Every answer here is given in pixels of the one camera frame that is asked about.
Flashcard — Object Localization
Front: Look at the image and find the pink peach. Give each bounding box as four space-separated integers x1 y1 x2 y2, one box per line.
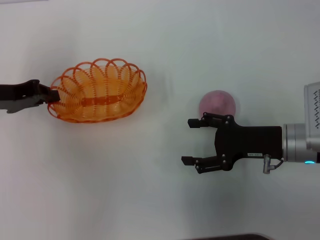
198 89 237 121

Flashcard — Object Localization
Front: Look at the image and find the silver cable connector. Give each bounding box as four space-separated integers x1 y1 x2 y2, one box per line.
261 154 285 175

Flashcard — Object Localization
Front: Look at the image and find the orange plastic woven basket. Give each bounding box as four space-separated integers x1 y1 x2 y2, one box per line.
47 57 148 124

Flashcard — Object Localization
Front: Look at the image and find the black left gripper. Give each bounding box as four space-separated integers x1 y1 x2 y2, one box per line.
0 79 61 115

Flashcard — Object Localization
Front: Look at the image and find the dark rounded robot base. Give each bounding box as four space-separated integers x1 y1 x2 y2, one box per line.
192 233 273 240

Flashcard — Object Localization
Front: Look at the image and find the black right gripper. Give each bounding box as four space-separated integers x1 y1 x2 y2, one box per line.
181 112 283 175

